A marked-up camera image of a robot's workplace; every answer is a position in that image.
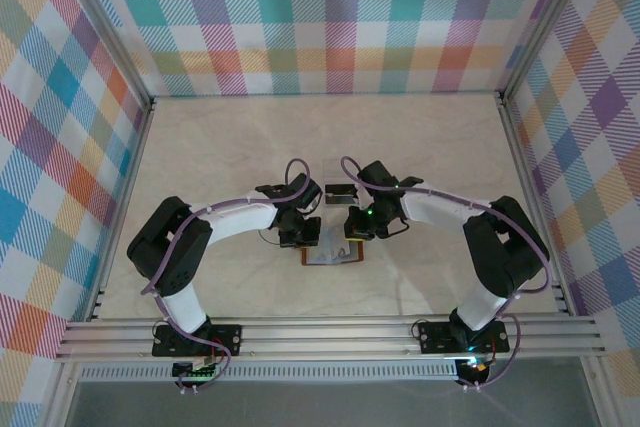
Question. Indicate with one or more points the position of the brown leather card holder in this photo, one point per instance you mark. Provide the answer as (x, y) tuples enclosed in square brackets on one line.
[(322, 254)]

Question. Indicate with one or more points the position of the small grey card case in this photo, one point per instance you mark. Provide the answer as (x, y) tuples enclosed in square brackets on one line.
[(345, 197)]

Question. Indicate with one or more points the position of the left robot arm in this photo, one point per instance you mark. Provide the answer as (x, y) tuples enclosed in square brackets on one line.
[(235, 227)]

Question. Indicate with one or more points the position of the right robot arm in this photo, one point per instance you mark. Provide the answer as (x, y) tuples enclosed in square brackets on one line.
[(435, 209)]

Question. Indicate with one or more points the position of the aluminium mounting rail beam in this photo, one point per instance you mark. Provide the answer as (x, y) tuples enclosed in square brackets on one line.
[(325, 337)]

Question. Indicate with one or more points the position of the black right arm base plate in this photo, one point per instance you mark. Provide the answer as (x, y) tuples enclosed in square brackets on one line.
[(435, 337)]

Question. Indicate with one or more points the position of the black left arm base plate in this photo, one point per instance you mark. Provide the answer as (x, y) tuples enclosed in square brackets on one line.
[(227, 337)]

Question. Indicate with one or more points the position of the aluminium side rail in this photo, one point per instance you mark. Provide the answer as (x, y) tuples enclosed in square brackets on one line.
[(139, 147), (517, 147)]

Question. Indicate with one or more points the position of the aluminium frame post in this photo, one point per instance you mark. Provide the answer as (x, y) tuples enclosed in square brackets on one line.
[(60, 397), (106, 22), (600, 397), (545, 22)]

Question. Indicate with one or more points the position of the aluminium lower frame post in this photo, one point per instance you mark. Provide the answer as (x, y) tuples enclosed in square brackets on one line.
[(60, 397), (600, 397)]

